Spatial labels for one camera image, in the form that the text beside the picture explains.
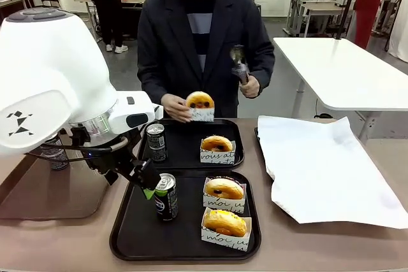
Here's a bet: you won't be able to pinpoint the background person red apron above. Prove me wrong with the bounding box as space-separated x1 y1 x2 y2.
346 0 387 50

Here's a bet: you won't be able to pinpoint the background person grey sweater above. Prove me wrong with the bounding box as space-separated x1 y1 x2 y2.
83 0 129 54

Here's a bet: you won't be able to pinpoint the white side table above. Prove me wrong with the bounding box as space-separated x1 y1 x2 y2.
273 36 408 136

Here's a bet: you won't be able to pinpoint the person in dark jacket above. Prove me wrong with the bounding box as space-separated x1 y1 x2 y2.
136 0 276 119

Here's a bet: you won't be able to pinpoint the plain brown glazed donut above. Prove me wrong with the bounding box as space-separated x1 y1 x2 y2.
200 135 234 153

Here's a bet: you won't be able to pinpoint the black green soda can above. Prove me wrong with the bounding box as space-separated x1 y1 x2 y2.
154 173 179 222
40 134 69 171
145 123 169 163

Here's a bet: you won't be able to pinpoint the background white workbench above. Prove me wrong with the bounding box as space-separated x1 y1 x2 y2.
285 0 355 38

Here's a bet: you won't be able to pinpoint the black plastic serving tray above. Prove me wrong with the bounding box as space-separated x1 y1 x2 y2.
137 118 245 171
109 169 263 262

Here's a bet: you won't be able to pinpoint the person's right hand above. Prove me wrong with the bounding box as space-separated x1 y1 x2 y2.
161 93 193 124

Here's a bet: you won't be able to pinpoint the person's left hand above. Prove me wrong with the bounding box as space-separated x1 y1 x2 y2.
237 74 261 99

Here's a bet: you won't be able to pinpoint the black robot wrist cable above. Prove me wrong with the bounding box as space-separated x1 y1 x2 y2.
25 136 129 162

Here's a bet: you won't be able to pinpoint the black vertical stand pole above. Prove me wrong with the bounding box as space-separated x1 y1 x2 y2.
333 0 365 41

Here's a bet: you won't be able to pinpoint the black kitchen tongs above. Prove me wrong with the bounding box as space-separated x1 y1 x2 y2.
229 44 251 87

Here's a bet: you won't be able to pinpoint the red glazed donut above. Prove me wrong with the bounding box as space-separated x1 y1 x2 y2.
186 90 215 110

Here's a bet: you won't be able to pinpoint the doughnut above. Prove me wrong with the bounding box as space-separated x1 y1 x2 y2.
202 176 248 217
200 206 253 253
200 140 237 164

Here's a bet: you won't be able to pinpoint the large white paper sheet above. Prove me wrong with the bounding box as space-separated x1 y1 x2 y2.
256 115 408 230

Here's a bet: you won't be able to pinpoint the person's right forearm dark sleeve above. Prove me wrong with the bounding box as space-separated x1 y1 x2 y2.
136 61 179 107

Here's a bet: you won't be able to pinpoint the person's left forearm dark sleeve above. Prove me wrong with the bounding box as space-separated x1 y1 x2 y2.
248 38 276 94

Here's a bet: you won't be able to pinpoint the yellow iced donut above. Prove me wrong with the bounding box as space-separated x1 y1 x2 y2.
203 210 248 238

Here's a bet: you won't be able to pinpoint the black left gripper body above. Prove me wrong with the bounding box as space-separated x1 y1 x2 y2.
85 144 143 187

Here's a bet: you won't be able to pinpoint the white script paper donut holder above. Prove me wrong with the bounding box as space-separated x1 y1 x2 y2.
187 106 215 123

